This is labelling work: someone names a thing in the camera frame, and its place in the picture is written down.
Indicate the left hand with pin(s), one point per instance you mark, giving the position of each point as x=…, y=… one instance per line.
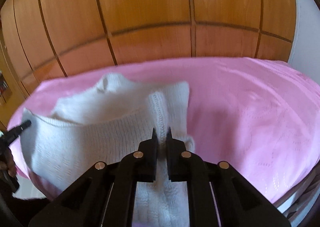
x=9, y=165

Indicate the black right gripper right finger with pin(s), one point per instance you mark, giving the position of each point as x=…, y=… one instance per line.
x=218, y=195

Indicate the cluttered wooden shelf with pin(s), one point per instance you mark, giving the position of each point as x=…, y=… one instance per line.
x=5, y=91

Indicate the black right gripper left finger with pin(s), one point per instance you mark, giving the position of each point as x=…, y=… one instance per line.
x=105, y=194

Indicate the wooden panelled wardrobe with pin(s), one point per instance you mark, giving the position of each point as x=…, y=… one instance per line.
x=45, y=39

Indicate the white knitted sweater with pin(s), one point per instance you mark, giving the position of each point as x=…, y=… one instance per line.
x=105, y=123

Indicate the pink bed cover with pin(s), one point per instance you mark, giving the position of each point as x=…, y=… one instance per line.
x=261, y=116

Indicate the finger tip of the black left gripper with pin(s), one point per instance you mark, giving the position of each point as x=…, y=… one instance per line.
x=10, y=136

